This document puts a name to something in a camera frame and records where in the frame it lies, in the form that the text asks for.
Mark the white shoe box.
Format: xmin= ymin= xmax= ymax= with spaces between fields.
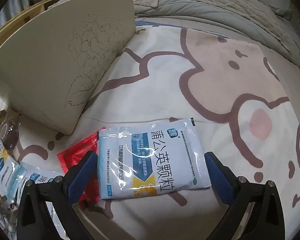
xmin=0 ymin=0 xmax=137 ymax=135

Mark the wooden shelf unit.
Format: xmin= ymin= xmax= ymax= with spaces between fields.
xmin=0 ymin=0 xmax=65 ymax=45

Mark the dark brown packet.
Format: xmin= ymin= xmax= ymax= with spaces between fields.
xmin=0 ymin=116 xmax=22 ymax=155

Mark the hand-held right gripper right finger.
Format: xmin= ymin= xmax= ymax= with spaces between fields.
xmin=204 ymin=151 xmax=285 ymax=240

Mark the red packet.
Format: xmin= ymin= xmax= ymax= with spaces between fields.
xmin=57 ymin=133 xmax=102 ymax=210

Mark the cartoon printed blanket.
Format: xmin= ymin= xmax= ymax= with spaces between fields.
xmin=5 ymin=20 xmax=300 ymax=240

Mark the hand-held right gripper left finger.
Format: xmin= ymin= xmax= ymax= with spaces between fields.
xmin=16 ymin=151 xmax=98 ymax=240

